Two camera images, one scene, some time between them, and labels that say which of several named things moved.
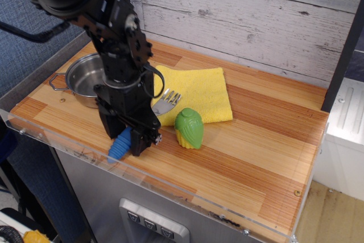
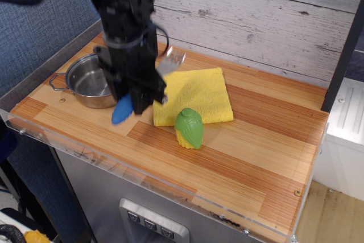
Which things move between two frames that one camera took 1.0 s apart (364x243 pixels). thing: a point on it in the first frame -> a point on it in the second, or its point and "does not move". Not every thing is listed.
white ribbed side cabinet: (340, 163) does not move
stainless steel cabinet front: (99, 191) does not move
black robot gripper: (125, 99) -> (134, 52)
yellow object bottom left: (34, 237) does not move
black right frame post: (346, 58) does not move
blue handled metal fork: (121, 146) -> (172, 60)
